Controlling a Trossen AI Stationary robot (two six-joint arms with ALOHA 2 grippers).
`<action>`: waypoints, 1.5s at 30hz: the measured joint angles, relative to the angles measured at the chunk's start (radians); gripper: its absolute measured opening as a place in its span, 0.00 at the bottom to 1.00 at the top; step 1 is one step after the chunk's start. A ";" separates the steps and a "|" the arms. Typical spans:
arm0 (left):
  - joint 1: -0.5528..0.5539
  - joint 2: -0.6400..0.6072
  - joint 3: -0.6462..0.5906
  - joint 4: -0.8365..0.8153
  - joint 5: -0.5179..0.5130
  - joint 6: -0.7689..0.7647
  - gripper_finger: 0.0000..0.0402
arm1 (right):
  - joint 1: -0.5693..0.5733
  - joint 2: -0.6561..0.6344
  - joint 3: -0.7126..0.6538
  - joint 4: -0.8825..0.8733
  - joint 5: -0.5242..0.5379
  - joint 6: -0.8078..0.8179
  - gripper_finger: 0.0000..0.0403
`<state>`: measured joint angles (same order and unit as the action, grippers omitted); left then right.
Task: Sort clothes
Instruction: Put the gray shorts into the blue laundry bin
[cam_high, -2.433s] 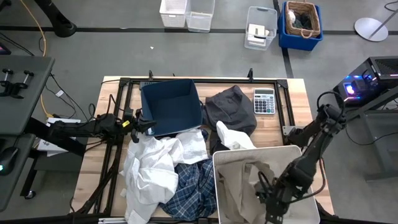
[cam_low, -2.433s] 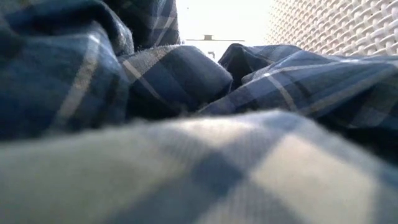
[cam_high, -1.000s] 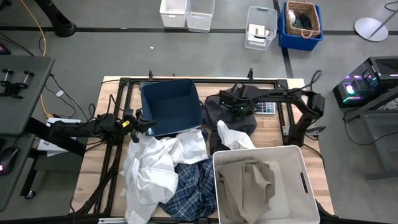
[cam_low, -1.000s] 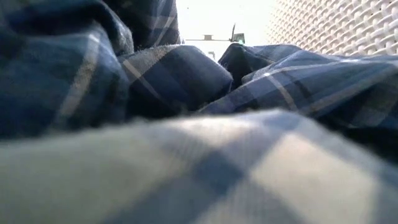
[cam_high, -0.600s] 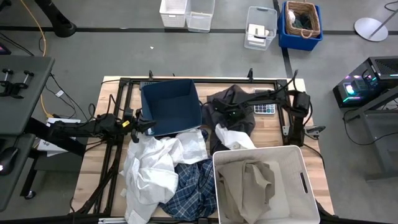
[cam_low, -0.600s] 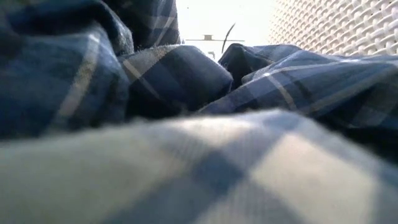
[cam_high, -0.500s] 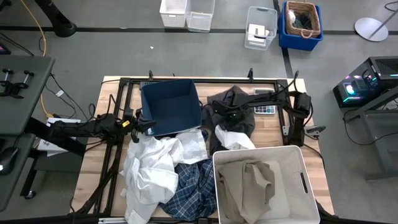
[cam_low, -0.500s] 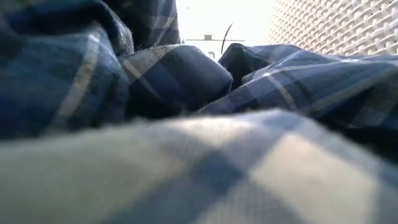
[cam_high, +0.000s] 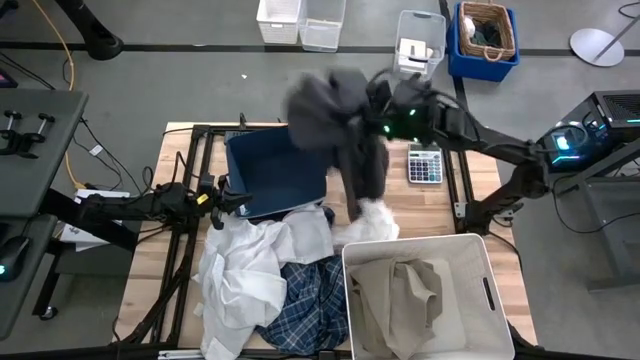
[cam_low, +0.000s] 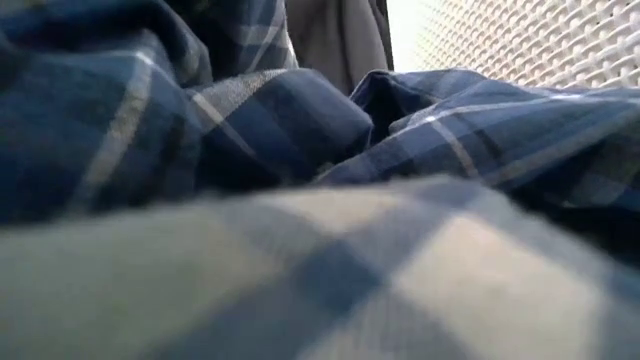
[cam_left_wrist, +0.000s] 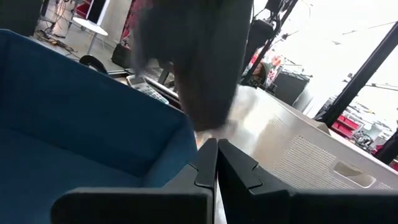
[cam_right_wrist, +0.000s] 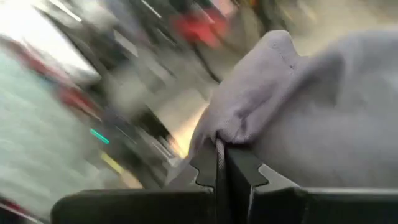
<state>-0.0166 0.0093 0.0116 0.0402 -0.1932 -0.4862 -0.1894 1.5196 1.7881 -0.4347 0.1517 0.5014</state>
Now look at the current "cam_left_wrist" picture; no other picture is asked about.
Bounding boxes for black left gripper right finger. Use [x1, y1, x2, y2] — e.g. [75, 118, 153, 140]
[217, 139, 398, 224]

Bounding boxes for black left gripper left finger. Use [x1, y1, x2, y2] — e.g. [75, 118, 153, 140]
[51, 138, 218, 224]

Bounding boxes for dark grey garment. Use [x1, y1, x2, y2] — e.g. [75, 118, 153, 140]
[130, 0, 254, 132]

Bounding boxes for white perforated laundry basket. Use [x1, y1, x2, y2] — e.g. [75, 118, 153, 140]
[195, 84, 398, 191]

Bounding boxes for red storage bins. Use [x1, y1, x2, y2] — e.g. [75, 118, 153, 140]
[331, 114, 363, 138]

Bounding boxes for blue fabric bin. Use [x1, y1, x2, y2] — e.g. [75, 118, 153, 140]
[0, 28, 198, 224]

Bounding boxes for white grey keyboard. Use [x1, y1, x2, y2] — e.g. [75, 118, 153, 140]
[126, 74, 170, 105]

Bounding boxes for black equipment case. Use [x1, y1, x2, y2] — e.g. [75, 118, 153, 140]
[273, 70, 312, 106]

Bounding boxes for person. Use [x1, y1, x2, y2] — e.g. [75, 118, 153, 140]
[248, 60, 271, 88]

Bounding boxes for red floral banner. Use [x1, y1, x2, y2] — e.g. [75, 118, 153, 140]
[245, 46, 282, 86]

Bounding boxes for black bag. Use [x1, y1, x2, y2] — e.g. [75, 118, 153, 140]
[111, 42, 133, 69]

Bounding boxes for black round stool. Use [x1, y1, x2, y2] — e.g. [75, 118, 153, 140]
[79, 54, 108, 75]

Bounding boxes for round white table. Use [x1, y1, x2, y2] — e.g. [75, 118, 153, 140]
[72, 17, 109, 55]

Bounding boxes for black box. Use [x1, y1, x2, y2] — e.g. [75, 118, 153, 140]
[0, 0, 44, 37]

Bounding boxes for black aluminium frame post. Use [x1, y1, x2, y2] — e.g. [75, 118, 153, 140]
[313, 21, 398, 127]
[374, 130, 398, 166]

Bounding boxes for thin black frame post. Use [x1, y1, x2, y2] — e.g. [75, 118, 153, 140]
[241, 0, 299, 85]

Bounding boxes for tangled cables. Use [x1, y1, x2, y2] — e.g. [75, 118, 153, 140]
[34, 29, 78, 57]

